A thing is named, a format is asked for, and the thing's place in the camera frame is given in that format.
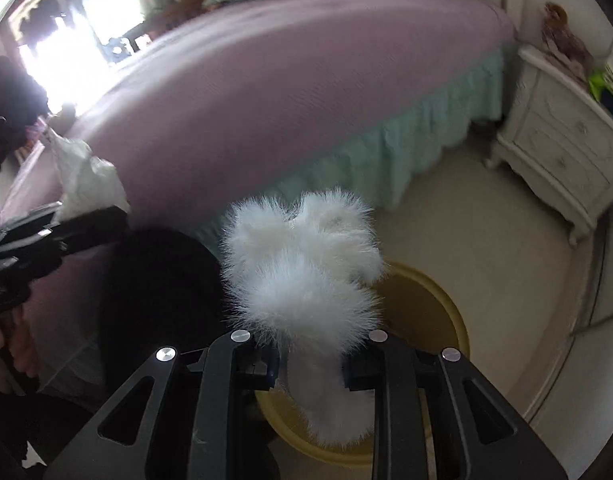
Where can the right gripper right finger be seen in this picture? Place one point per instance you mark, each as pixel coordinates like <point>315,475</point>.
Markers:
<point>488,438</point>

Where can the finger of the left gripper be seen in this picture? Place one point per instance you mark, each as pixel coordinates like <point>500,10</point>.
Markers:
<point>34,245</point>

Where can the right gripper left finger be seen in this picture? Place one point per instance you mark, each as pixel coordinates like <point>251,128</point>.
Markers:
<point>181,415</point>

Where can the white tissue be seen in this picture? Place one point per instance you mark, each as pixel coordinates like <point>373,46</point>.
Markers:
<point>89,183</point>

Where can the white fluffy fur piece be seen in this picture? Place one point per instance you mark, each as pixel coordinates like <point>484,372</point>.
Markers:
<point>301,277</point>

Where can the yellow trash bin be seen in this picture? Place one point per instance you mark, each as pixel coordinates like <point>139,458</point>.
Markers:
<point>412,394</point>

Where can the person's left hand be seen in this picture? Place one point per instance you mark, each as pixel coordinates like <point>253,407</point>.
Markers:
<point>19,357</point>

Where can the wooden desk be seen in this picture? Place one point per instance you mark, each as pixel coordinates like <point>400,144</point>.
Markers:
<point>174,15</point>

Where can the white ornate nightstand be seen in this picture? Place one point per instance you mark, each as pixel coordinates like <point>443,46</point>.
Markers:
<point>560,141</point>

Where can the stack of books and papers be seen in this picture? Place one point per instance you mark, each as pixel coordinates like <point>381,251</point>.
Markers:
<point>600,83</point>

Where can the brown doll on nightstand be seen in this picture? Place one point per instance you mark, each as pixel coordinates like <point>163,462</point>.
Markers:
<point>561,46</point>

